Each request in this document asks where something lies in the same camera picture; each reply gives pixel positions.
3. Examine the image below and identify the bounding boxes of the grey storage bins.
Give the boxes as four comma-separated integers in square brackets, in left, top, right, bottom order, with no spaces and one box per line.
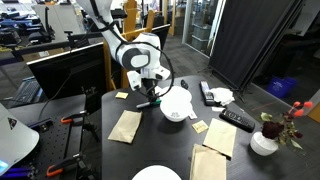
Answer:
[190,23,213,51]

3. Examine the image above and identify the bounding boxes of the dark red flower bouquet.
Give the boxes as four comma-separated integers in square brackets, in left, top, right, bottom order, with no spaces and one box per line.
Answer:
[259,100,314,150]

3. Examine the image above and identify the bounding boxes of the black keyboard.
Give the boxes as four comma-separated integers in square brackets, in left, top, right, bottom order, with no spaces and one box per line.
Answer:
[11,77,43,105]

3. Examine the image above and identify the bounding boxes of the crumpled white tissue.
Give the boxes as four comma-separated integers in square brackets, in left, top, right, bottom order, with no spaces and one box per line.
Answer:
[209,87,236,107]

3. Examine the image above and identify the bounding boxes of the blue lit device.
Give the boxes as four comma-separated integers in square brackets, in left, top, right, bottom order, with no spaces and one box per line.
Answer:
[0,159,34,180]

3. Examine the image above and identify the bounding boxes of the white bowl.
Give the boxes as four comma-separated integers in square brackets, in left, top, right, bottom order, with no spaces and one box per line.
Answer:
[159,95,194,123]

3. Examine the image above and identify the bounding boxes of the blue bin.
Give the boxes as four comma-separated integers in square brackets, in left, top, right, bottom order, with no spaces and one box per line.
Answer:
[266,75,299,99]

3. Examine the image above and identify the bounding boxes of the pink and white packet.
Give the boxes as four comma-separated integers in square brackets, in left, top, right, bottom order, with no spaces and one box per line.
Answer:
[188,109,199,121]

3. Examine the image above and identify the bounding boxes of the large white plate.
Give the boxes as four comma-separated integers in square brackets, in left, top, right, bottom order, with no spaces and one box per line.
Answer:
[163,85,193,105]

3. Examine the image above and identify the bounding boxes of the long black remote control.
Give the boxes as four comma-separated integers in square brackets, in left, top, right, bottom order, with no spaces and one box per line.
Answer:
[199,80,217,107]

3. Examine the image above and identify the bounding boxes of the black curtain partition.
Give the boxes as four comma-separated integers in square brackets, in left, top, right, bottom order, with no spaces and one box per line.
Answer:
[208,0,306,91]

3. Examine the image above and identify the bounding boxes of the yellow sticky note left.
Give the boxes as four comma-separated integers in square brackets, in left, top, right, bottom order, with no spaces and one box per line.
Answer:
[114,91,130,100]

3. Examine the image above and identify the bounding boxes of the black perforated side table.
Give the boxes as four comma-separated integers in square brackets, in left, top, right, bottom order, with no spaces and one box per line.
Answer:
[6,94,103,180]

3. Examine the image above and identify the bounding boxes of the yellow sticky packet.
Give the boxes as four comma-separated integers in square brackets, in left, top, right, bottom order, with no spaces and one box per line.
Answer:
[191,120,210,135]

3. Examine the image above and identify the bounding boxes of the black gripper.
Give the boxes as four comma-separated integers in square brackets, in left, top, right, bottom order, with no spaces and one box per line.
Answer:
[142,77,162,103]

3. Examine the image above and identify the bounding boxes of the small white plate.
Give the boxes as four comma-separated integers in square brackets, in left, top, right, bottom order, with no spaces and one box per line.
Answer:
[131,164,183,180]

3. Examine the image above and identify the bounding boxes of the large black monitor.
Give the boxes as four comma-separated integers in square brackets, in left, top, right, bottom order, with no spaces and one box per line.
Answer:
[26,42,108,101]

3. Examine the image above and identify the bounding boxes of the white dome shade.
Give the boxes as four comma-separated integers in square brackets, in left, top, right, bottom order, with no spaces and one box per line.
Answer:
[0,102,40,168]

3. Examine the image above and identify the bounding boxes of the white flower vase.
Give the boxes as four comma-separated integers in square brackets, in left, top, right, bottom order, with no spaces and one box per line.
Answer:
[249,131,279,157]

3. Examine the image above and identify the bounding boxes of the black clamp orange handle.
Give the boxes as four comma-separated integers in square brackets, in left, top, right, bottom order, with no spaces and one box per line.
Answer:
[59,110,91,126]
[45,152,98,180]

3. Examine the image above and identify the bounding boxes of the green and white marker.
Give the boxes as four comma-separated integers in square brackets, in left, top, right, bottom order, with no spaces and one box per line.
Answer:
[136,98,162,110]

